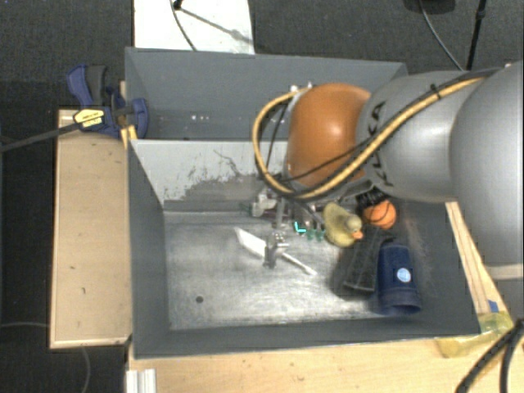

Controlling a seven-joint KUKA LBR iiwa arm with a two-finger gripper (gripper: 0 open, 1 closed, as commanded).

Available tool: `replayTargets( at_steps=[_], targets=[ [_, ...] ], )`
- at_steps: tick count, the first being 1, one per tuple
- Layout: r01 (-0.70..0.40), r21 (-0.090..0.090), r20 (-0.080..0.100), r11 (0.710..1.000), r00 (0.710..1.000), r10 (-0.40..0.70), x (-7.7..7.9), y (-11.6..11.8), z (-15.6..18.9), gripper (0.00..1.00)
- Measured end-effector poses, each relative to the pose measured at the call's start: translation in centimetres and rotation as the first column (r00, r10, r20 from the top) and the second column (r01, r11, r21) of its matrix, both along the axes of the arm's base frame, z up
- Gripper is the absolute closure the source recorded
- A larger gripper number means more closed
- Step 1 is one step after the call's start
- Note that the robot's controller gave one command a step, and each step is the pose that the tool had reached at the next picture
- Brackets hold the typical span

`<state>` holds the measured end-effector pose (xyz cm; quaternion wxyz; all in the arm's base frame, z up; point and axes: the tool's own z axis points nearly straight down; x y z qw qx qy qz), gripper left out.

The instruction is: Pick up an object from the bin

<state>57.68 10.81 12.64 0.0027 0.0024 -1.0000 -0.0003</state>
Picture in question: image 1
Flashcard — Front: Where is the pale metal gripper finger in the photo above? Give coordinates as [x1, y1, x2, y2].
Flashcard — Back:
[262, 232, 278, 270]
[276, 231, 291, 259]

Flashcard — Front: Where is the white plastic knife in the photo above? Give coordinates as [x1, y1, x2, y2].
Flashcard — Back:
[233, 226, 318, 277]

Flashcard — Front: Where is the yellow rubber duck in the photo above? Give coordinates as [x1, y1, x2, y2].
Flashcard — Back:
[322, 201, 364, 248]

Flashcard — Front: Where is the grey metal bin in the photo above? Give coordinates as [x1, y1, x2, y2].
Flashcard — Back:
[124, 46, 482, 359]

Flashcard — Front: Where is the black mesh pouch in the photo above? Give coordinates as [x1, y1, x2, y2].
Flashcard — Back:
[341, 224, 395, 295]

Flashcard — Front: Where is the orange toy basketball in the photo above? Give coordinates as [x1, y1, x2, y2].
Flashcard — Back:
[363, 200, 398, 231]

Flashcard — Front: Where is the dark blue cup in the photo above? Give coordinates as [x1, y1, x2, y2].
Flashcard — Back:
[373, 241, 423, 317]

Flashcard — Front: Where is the pale wood board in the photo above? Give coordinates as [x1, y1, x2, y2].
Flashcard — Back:
[49, 108, 134, 350]

